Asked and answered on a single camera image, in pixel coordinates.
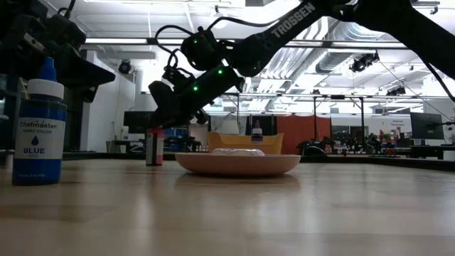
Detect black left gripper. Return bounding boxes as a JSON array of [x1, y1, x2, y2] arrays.
[[21, 16, 117, 104]]

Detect yellow plastic bin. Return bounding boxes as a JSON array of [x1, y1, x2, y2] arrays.
[[207, 131, 285, 156]]

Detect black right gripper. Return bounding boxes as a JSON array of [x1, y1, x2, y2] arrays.
[[149, 66, 246, 129]]

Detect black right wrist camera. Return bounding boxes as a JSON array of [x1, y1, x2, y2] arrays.
[[147, 67, 195, 107]]

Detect white background object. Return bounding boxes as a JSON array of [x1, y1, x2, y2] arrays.
[[220, 119, 240, 135]]

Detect white frosted donut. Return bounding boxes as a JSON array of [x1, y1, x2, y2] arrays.
[[211, 147, 266, 157]]

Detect pink round plate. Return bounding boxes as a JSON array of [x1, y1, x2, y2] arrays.
[[173, 152, 302, 178]]

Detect black computer monitor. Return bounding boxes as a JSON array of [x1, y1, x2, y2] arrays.
[[123, 110, 154, 135], [409, 112, 445, 142]]

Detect orange partition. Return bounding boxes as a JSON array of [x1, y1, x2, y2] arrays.
[[277, 115, 332, 154]]

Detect large blue food colouring bottle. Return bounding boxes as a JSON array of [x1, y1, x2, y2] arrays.
[[11, 56, 68, 186]]

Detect large purple food colouring bottle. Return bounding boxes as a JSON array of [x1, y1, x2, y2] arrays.
[[250, 119, 264, 143]]

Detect ceiling light strip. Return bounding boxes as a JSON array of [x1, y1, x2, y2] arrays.
[[84, 37, 149, 46]]

